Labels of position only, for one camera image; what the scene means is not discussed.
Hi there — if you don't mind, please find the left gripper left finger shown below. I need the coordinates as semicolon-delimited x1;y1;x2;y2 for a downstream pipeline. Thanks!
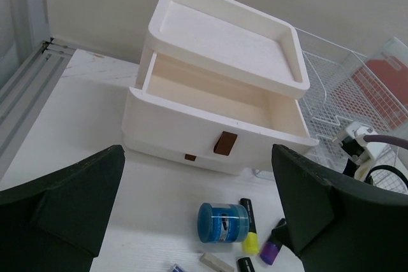
1;145;125;271

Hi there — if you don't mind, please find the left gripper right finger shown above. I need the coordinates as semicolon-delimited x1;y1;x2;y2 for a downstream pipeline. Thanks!
272;145;407;271

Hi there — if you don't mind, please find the clear mesh document pouch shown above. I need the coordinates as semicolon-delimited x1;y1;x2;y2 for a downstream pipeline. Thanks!
352;38;407;129

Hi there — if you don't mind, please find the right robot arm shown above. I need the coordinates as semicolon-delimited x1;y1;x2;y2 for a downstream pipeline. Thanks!
365;145;407;195

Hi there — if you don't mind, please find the purple highlighter marker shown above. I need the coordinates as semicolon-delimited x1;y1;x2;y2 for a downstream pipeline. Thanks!
259;218;286;266

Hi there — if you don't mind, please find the yellow highlighter marker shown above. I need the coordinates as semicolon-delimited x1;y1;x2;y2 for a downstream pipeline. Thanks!
240;198;259;255

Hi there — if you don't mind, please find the green highlighter marker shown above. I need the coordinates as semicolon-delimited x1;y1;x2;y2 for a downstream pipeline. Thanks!
237;257;255;272

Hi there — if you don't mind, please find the blue round jar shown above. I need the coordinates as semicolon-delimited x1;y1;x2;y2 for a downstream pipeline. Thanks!
197;203;250;243

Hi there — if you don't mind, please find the grey eraser stick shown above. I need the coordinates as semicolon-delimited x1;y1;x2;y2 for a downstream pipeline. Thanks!
200;253;235;272

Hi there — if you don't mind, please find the white drawer organizer body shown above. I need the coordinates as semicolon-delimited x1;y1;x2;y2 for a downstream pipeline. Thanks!
122;0;311;176

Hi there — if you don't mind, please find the white wire mesh file rack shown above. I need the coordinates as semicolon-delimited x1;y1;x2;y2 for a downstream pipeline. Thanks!
298;30;407;172

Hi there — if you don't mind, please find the aluminium rail frame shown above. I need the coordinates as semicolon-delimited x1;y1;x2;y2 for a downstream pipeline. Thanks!
1;0;74;164

